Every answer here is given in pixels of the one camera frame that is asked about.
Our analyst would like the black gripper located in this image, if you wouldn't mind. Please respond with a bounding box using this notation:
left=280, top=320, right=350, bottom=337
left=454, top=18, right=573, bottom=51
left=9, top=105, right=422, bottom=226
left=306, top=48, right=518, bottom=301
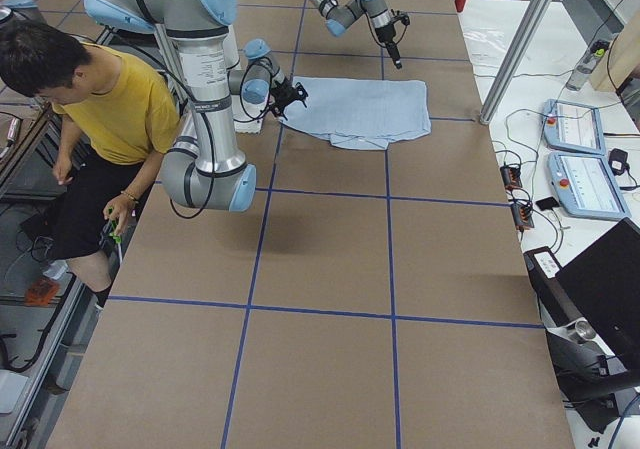
left=375, top=22, right=403, bottom=69
left=269, top=83, right=296, bottom=121

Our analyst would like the light blue button-up shirt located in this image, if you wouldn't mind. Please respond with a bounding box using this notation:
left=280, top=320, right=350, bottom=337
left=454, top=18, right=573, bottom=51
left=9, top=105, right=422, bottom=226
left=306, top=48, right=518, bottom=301
left=281, top=76, right=431, bottom=150

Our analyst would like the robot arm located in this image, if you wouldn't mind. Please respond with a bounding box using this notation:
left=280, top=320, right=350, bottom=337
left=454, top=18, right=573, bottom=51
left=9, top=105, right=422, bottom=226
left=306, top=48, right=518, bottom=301
left=309, top=0, right=410, bottom=69
left=84, top=0, right=307, bottom=211

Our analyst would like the clear plastic bag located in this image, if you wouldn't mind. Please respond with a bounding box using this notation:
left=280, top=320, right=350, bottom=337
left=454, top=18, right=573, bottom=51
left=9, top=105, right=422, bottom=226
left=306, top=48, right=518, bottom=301
left=463, top=28, right=509, bottom=69

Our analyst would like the person in yellow shirt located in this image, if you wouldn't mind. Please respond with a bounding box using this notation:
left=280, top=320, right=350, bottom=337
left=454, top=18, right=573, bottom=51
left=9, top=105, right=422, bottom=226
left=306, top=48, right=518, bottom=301
left=1, top=21, right=179, bottom=309

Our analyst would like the black usb hub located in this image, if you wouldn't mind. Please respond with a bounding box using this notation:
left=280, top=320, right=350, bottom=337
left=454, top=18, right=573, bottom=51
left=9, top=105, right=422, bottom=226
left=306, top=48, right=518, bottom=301
left=510, top=201, right=535, bottom=232
left=500, top=165, right=523, bottom=190

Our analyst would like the upper blue teach pendant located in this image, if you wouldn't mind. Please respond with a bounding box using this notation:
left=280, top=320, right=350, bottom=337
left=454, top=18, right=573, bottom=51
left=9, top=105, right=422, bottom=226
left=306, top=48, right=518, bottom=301
left=542, top=99, right=606, bottom=155

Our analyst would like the blue teach pendant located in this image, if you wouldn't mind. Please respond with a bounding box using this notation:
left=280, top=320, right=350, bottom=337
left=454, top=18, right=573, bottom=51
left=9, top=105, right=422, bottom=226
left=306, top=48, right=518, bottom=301
left=542, top=99, right=606, bottom=155
left=547, top=151, right=631, bottom=221

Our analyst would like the clear water bottle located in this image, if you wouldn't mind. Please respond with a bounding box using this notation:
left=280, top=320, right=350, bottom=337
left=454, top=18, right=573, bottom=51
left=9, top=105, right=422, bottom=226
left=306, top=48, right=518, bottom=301
left=565, top=39, right=610, bottom=91

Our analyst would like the small black box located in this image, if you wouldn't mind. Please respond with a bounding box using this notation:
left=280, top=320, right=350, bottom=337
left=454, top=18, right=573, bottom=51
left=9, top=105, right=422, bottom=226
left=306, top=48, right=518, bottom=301
left=535, top=196, right=560, bottom=211

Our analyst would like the wooden board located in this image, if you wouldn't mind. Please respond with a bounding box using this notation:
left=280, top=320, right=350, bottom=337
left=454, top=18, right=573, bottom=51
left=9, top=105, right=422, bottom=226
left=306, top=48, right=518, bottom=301
left=590, top=11, right=639, bottom=92

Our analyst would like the lower blue teach pendant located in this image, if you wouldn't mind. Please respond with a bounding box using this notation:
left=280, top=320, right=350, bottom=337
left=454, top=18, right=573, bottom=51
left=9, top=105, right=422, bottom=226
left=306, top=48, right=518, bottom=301
left=547, top=151, right=631, bottom=221

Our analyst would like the black laptop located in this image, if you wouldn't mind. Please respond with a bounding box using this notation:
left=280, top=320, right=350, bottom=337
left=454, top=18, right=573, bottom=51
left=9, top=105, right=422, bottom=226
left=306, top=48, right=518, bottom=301
left=556, top=218, right=639, bottom=369

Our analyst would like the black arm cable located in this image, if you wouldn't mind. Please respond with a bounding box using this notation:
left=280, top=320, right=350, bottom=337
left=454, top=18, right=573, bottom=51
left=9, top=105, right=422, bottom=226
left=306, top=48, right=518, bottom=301
left=169, top=63, right=281, bottom=220
left=324, top=0, right=409, bottom=50

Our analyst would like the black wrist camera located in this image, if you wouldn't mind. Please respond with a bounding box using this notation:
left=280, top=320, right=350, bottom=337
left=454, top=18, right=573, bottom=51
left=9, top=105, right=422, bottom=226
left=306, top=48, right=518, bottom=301
left=292, top=82, right=308, bottom=107
left=391, top=10, right=410, bottom=26

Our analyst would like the white pedestal column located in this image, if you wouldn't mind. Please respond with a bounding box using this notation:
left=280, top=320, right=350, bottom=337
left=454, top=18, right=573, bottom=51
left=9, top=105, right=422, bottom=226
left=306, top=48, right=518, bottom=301
left=219, top=0, right=262, bottom=133

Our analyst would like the aluminium frame post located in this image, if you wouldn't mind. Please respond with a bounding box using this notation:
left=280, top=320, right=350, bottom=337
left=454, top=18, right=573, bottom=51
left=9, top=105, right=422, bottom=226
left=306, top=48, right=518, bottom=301
left=479, top=0, right=552, bottom=125

